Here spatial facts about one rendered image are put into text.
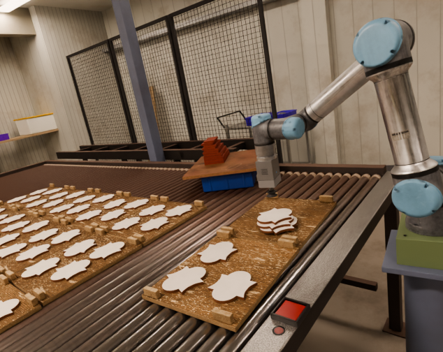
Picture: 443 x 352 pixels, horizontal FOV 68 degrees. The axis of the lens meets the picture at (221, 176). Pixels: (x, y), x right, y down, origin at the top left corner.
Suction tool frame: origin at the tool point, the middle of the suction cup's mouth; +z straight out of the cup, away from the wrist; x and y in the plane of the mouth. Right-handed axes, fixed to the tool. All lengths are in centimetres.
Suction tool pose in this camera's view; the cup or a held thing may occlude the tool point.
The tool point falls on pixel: (272, 195)
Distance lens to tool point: 131.0
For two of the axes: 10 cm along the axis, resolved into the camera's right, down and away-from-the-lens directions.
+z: 1.8, 9.5, 2.7
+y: -4.3, 3.2, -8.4
